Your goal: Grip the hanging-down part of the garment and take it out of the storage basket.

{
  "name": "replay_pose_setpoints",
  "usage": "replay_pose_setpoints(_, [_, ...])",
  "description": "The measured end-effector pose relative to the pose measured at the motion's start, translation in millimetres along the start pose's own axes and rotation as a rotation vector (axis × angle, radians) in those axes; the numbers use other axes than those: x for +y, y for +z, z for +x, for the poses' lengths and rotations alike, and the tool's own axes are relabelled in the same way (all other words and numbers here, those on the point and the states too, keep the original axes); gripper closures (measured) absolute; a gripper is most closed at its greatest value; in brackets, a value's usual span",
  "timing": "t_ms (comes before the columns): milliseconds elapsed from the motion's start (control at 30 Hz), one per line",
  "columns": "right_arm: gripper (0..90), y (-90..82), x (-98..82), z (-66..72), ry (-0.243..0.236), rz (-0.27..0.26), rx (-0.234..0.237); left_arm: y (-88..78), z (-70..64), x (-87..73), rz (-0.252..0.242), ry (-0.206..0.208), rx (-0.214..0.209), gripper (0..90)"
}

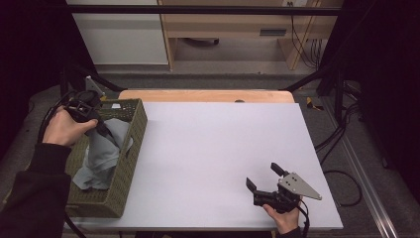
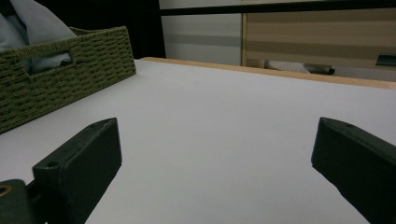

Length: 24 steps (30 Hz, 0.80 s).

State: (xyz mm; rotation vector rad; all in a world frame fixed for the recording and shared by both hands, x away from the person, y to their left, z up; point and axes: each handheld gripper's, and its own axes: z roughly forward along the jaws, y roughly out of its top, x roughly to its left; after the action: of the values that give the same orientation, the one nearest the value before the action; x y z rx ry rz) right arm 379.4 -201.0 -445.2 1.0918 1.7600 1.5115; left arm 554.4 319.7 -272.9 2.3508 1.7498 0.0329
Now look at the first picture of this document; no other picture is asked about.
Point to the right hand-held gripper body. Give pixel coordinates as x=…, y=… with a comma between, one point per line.
x=288, y=193

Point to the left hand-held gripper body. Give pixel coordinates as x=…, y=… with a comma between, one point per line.
x=83, y=105

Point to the grey cloth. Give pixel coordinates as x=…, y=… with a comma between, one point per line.
x=102, y=155

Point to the olive green woven basket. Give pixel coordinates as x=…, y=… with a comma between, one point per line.
x=128, y=155

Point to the person's right hand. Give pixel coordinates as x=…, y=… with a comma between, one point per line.
x=284, y=218

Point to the person's left hand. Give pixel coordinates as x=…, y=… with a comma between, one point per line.
x=66, y=129

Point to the white table board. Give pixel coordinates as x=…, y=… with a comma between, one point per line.
x=218, y=162

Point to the yellow black tool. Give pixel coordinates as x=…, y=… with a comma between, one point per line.
x=312, y=103

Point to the white cabinet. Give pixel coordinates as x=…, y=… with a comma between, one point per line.
x=122, y=36

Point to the wooden desk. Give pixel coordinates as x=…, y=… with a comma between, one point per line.
x=231, y=31

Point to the black diagonal frame strut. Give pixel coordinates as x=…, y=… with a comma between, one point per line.
x=310, y=79
x=95, y=79

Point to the aluminium floor rail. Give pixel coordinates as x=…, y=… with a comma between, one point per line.
x=360, y=172

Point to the black metal frame bar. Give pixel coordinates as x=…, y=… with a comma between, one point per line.
x=204, y=10

